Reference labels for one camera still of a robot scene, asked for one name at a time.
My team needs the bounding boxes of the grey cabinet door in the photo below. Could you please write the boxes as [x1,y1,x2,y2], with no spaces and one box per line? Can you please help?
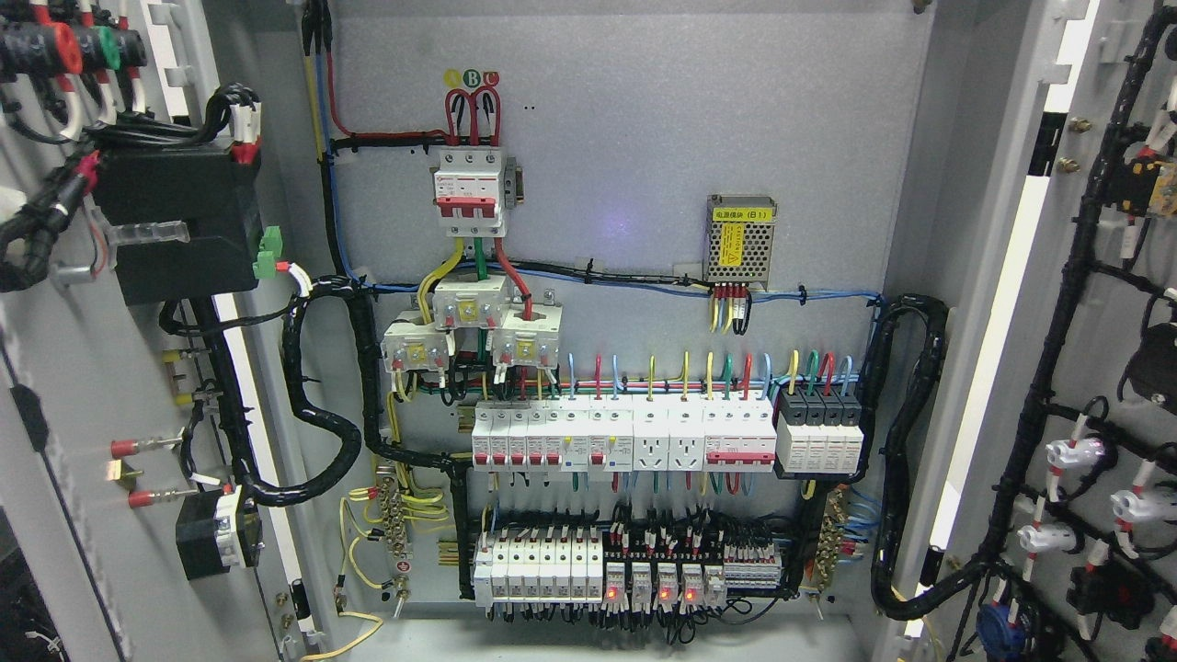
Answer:
[869,0,1177,662]
[4,1,330,661]

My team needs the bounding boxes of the white current transformers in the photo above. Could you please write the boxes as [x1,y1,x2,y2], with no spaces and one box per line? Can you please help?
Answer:
[383,274,563,382]

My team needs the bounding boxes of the white socket breaker row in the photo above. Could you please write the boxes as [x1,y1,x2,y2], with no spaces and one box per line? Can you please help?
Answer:
[472,393,777,478]

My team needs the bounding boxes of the perforated metal power supply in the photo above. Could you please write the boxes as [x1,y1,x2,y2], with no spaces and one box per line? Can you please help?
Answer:
[703,194,777,285]

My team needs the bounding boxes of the red white main breaker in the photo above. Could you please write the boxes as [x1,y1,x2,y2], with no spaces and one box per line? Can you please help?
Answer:
[433,146,524,239]

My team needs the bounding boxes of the white lower breaker row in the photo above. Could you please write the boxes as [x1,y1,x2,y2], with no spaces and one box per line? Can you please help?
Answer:
[474,527,605,609]

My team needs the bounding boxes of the black surge protector modules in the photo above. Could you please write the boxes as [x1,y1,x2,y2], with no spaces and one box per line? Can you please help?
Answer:
[774,388,864,485]

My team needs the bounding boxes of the relay row with red leds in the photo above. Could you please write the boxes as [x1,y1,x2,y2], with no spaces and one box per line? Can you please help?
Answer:
[600,548,783,615]

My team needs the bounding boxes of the brass ground terminal bar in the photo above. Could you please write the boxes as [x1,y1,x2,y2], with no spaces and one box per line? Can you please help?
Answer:
[806,485,849,594]

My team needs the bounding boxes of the black meter back housing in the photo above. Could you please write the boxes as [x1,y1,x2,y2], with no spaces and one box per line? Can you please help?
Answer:
[93,140,262,305]

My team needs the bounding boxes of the left black cable conduit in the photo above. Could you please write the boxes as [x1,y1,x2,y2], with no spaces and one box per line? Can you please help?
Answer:
[217,274,474,508]

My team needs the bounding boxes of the black corrugated cable conduit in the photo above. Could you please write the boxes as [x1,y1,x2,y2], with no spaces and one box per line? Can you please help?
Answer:
[867,292,952,618]

